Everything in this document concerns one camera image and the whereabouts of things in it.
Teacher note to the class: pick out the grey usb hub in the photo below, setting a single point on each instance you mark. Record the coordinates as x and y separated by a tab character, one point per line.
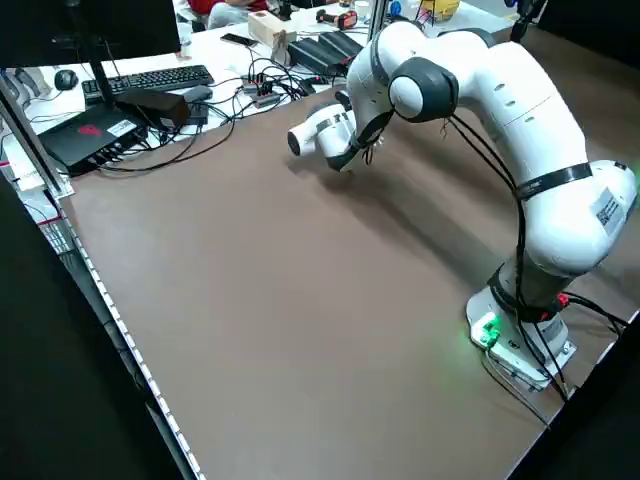
265	97

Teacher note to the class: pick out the black power supply box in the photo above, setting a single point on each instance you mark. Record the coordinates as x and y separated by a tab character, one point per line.
345	42
310	52

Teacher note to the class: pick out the white desk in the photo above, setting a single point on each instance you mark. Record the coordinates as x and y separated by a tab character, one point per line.
220	60

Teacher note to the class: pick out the black power brick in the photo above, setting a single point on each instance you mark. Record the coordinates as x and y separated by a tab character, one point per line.
155	105

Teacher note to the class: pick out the black smartphone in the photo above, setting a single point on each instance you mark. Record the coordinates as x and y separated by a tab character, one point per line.
239	40

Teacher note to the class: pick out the light wooden box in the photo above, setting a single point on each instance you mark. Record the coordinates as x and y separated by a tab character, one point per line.
267	27

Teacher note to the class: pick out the red and black drill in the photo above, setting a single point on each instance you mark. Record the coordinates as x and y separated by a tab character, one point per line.
345	19

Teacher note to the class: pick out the black keyboard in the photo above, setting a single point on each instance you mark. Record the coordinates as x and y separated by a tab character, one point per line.
150	79

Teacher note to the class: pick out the white cup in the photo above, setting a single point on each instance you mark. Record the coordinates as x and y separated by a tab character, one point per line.
186	45

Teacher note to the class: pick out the small blue object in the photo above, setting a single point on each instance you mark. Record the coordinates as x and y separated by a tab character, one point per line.
396	7

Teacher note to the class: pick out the person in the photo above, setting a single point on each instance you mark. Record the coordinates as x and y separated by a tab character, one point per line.
225	12

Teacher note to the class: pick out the black computer with red logo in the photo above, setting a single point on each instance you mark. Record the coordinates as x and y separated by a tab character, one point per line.
85	135

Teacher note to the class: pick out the yellow object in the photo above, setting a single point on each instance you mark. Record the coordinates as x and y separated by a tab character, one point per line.
442	10

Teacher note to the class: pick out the black monitor stand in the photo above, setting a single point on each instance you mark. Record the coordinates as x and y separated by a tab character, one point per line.
97	75

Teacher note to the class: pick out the black computer mouse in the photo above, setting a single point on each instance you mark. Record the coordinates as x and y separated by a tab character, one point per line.
65	80

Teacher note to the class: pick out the black computer monitor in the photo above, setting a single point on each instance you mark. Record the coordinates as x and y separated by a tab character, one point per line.
100	25

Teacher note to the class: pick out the white table edge rail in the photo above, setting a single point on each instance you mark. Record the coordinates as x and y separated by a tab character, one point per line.
134	345

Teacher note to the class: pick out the aluminium profile post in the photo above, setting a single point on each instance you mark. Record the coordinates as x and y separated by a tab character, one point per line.
378	12

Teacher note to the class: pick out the aluminium frame post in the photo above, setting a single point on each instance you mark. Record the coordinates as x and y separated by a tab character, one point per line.
37	150

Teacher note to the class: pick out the black camera on stand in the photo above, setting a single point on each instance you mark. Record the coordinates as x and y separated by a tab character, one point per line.
520	20

